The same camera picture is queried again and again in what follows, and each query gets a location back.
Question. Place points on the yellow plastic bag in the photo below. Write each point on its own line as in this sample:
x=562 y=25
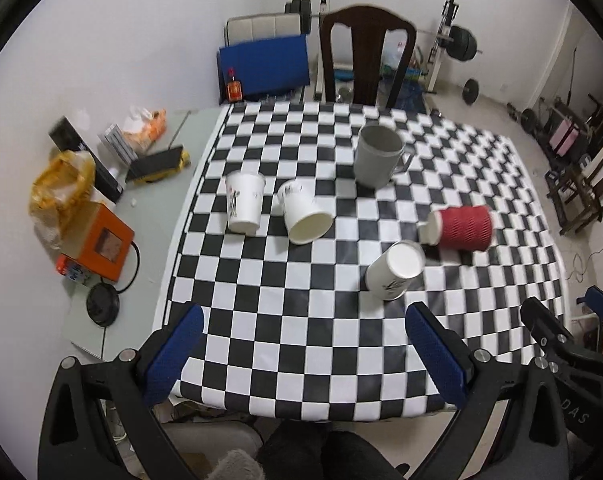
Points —
x=61 y=185

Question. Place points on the pink bag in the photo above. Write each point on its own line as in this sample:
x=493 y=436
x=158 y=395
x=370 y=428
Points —
x=565 y=137

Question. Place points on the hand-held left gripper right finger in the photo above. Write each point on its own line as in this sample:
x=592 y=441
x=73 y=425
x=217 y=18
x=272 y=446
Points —
x=437 y=355

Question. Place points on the black round disc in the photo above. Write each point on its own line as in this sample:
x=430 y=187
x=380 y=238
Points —
x=102 y=304

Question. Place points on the white weight rack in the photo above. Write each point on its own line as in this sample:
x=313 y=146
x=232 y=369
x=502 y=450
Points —
x=446 y=35

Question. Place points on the black dumbbell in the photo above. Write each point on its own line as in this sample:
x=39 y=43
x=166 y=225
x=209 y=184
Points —
x=526 y=117

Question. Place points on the white paper cup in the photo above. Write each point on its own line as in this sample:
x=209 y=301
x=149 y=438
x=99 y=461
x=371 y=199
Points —
x=394 y=270
x=301 y=210
x=244 y=202

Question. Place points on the white padded bench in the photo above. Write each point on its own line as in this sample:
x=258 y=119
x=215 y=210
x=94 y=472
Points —
x=261 y=25

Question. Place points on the dark wooden furniture frame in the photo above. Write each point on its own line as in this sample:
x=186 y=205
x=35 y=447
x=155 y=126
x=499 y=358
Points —
x=589 y=190

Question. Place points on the blue net bag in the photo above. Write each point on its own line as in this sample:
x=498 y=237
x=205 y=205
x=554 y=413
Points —
x=409 y=92

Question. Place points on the grey mug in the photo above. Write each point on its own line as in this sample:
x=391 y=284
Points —
x=376 y=160

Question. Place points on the person's legs in dark trousers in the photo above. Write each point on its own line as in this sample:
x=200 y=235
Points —
x=326 y=452

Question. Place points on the blue folded mat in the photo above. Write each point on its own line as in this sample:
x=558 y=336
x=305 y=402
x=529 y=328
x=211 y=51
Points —
x=266 y=67

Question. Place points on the black rectangular box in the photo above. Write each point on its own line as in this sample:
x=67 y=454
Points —
x=88 y=160

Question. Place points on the grey fluffy cloth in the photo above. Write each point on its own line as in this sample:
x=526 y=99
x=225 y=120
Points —
x=231 y=467

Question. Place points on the red ribbed paper cup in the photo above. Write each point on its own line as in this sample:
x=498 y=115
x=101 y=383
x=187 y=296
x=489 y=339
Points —
x=464 y=227

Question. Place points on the orange snack bag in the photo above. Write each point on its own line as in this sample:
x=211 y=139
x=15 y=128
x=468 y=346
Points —
x=146 y=132

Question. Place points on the black and yellow tool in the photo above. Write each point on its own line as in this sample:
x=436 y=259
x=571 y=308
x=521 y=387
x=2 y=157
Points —
x=159 y=165

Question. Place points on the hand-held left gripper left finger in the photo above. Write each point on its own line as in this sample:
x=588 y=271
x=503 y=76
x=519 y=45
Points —
x=177 y=352

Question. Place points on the white plastic bag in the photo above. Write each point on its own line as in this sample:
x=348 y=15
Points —
x=395 y=50

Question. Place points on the black barbell weight plates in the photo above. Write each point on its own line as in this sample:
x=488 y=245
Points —
x=299 y=10

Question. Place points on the small bottle with red label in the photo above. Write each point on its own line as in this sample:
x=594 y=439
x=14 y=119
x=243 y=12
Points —
x=235 y=87

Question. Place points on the small orange blue packet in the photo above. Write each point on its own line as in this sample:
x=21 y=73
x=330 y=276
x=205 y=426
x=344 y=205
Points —
x=73 y=271

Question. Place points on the dark wooden chair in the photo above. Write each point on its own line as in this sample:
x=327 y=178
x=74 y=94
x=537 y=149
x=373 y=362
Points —
x=366 y=55

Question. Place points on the orange box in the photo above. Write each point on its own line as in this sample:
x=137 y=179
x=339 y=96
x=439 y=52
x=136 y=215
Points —
x=98 y=240

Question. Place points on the black white checkered tablecloth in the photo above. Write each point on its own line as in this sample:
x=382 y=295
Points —
x=301 y=340

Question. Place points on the black barbell on floor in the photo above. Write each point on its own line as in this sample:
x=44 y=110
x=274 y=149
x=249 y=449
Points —
x=471 y=91

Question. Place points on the striped small box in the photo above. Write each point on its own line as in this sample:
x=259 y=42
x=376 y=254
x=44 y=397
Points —
x=117 y=144

